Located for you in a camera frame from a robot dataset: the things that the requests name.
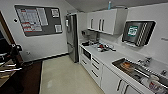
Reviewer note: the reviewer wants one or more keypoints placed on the dark coffee machine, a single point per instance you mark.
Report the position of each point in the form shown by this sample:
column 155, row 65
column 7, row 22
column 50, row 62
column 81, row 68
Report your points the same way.
column 90, row 36

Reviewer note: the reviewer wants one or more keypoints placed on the dark refrigerator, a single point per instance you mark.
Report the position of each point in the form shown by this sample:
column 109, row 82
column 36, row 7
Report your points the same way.
column 71, row 38

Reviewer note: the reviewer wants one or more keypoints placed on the white drawer unit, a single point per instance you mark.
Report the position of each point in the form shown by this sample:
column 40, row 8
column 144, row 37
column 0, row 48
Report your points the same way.
column 96, row 68

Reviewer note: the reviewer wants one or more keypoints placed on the small white paper sheet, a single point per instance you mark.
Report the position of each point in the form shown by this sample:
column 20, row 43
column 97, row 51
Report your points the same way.
column 58, row 28
column 55, row 13

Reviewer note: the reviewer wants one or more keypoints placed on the grey pin board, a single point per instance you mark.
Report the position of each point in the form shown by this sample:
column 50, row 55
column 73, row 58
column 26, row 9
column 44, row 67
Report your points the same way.
column 48, row 28

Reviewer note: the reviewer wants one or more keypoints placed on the white sink base cabinet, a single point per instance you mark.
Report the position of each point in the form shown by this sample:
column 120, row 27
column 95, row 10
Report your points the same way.
column 113, row 81

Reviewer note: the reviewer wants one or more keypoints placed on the orange bowl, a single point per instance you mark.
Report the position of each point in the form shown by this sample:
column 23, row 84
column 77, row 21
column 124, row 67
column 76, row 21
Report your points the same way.
column 127, row 65

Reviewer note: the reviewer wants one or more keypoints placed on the small pale blue item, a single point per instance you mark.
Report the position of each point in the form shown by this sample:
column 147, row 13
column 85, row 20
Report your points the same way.
column 109, row 5

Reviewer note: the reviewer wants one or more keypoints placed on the tall white paper sheet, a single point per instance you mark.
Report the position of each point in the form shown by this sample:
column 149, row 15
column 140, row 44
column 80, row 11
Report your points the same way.
column 42, row 16

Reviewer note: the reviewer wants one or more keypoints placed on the steel paper towel dispenser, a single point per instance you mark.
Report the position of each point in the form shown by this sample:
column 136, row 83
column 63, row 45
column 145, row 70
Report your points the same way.
column 136, row 33

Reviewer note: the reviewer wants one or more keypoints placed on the red white paper sheet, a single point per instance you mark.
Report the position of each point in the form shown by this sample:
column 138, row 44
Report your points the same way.
column 27, row 27

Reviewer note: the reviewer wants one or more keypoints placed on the steel kitchen sink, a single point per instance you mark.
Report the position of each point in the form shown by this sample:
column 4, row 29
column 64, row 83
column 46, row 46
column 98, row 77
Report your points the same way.
column 140, row 75

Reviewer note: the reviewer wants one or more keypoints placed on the white calendar sheet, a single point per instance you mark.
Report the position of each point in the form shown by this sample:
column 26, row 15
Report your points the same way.
column 29, row 15

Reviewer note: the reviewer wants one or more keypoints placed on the white cup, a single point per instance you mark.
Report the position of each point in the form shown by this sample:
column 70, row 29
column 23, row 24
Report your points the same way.
column 153, row 83

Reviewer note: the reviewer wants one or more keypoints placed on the small chrome sink fitting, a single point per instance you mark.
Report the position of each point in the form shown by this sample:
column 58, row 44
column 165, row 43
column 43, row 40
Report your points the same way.
column 163, row 73

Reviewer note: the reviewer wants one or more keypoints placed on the white two-door wall cabinet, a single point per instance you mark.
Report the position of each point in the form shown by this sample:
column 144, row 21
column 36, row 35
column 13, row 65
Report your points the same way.
column 105, row 20

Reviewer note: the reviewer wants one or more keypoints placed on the white wall outlet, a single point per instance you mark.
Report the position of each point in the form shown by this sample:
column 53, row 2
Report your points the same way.
column 28, row 52

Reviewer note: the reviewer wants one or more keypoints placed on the brown wooden door frame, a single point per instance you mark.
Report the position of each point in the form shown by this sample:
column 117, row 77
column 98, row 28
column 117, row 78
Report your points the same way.
column 8, row 31

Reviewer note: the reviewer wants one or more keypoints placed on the small wall label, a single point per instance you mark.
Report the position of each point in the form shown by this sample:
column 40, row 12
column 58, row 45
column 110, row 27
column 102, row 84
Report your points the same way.
column 164, row 39

